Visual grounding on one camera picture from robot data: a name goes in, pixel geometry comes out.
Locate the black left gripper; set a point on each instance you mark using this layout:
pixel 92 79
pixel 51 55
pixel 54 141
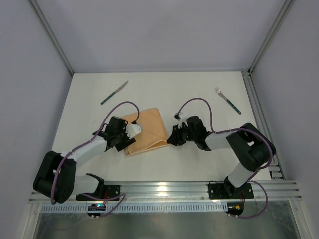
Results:
pixel 124 143

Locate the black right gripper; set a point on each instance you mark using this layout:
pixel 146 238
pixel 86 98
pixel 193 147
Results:
pixel 178 137

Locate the beige cloth napkin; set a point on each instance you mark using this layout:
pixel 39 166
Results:
pixel 153 136

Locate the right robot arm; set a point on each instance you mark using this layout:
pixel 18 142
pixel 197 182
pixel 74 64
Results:
pixel 252 149

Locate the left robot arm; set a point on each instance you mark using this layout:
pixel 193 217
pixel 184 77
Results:
pixel 57 178

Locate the left controller board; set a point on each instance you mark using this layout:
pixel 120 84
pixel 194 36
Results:
pixel 94 211

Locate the controller board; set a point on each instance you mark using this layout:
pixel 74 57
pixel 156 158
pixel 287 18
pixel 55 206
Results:
pixel 234 209
pixel 94 211

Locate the right controller board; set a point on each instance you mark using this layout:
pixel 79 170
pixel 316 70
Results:
pixel 234 209

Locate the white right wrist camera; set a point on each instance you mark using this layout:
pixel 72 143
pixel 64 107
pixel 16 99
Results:
pixel 179 116

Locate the green handled knife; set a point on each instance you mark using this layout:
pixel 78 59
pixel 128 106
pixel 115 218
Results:
pixel 114 92

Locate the green handled fork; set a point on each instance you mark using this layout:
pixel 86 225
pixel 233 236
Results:
pixel 228 101

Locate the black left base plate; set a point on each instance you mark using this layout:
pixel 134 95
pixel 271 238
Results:
pixel 112 191

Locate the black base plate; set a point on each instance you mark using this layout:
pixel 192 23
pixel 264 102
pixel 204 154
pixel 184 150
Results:
pixel 219 191
pixel 112 191

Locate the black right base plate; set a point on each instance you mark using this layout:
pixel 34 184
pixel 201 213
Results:
pixel 219 191

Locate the slotted cable duct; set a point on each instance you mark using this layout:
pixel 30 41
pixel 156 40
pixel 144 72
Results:
pixel 140 207

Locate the aluminium frame rail right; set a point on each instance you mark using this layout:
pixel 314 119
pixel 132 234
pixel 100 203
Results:
pixel 275 168

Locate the front aluminium rail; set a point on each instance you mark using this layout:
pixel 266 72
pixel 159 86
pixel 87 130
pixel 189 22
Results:
pixel 277 190

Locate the left rear aluminium post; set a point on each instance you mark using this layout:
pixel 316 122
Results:
pixel 51 35

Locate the aluminium post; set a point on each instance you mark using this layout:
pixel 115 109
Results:
pixel 51 35
pixel 275 26

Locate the right rear aluminium post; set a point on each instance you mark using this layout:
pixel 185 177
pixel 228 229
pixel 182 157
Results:
pixel 275 26

